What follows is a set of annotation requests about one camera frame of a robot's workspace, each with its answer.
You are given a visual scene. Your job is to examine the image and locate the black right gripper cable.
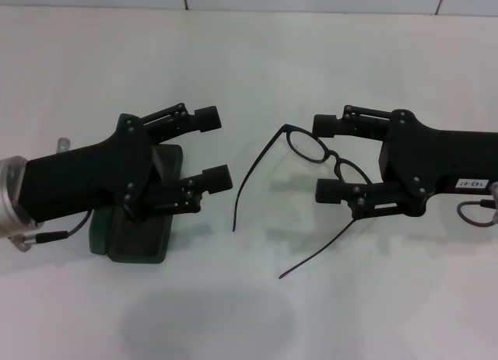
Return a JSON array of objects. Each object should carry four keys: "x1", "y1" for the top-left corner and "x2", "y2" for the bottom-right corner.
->
[{"x1": 455, "y1": 198, "x2": 498, "y2": 227}]

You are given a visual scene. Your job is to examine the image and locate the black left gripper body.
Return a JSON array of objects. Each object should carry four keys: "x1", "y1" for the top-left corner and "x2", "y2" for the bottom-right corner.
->
[{"x1": 25, "y1": 113, "x2": 156, "y2": 226}]

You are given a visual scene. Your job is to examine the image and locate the black thin-framed glasses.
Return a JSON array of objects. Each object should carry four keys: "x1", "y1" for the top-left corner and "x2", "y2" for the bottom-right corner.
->
[{"x1": 232, "y1": 123, "x2": 373, "y2": 280}]

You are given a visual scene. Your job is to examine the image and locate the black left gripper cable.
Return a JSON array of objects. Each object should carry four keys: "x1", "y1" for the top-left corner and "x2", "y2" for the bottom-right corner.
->
[{"x1": 9, "y1": 208, "x2": 96, "y2": 253}]

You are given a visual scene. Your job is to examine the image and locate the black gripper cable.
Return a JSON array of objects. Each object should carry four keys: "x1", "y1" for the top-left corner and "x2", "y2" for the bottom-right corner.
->
[
  {"x1": 9, "y1": 208, "x2": 96, "y2": 253},
  {"x1": 455, "y1": 198, "x2": 498, "y2": 227}
]

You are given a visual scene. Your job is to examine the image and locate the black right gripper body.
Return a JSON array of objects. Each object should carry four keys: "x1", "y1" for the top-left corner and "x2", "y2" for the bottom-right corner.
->
[{"x1": 379, "y1": 109, "x2": 498, "y2": 220}]

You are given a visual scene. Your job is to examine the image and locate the green glasses case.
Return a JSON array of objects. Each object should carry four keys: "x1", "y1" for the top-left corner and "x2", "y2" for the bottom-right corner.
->
[{"x1": 88, "y1": 143, "x2": 186, "y2": 265}]

